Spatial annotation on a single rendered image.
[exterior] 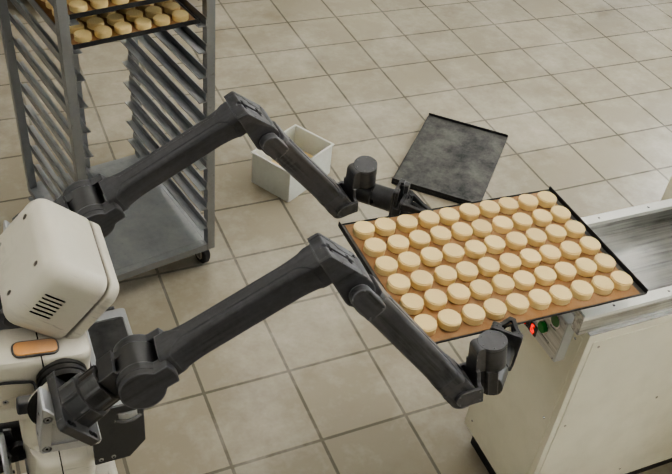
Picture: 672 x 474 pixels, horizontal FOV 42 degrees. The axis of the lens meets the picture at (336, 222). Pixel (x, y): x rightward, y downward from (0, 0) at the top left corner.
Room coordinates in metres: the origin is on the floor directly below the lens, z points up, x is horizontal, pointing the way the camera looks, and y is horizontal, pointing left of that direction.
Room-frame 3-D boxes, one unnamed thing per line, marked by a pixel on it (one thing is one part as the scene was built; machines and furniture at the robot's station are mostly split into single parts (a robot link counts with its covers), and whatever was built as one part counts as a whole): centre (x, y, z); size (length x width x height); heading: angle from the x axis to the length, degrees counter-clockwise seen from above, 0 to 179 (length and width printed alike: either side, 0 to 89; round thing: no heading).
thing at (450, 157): (3.32, -0.50, 0.02); 0.60 x 0.40 x 0.03; 164
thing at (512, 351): (1.21, -0.36, 1.00); 0.07 x 0.07 x 0.10; 72
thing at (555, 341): (1.60, -0.54, 0.77); 0.24 x 0.04 x 0.14; 27
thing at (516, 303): (1.36, -0.41, 1.01); 0.05 x 0.05 x 0.02
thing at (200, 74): (2.63, 0.67, 0.87); 0.64 x 0.03 x 0.03; 39
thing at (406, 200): (1.66, -0.19, 0.99); 0.09 x 0.07 x 0.07; 73
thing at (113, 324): (1.10, 0.43, 0.93); 0.28 x 0.16 x 0.22; 27
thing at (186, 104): (2.63, 0.67, 0.69); 0.64 x 0.03 x 0.03; 39
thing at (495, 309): (1.33, -0.36, 1.01); 0.05 x 0.05 x 0.02
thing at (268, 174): (3.05, 0.22, 0.08); 0.30 x 0.22 x 0.16; 147
